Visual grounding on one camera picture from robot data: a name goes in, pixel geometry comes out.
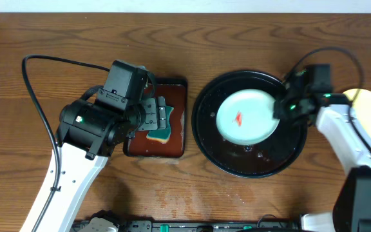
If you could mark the light green plate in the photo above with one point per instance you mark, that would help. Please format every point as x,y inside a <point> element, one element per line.
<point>246,117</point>

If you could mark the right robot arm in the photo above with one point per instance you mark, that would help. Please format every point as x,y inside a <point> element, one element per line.
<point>336,120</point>

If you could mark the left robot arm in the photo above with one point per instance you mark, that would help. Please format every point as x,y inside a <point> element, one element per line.
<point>84,141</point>

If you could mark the round black tray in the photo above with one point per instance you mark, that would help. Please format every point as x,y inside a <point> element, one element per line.
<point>264,159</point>

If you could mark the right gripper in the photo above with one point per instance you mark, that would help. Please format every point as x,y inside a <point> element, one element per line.
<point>277,110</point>

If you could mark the rectangular brown black-rimmed tray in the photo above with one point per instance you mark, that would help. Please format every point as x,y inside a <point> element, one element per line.
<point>174,90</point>

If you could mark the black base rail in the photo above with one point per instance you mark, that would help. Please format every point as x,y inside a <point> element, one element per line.
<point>108,221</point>

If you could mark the green scrub sponge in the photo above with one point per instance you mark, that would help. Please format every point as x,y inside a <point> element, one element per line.
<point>162,135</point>

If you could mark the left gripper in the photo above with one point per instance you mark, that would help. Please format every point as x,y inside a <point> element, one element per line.
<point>157,108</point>

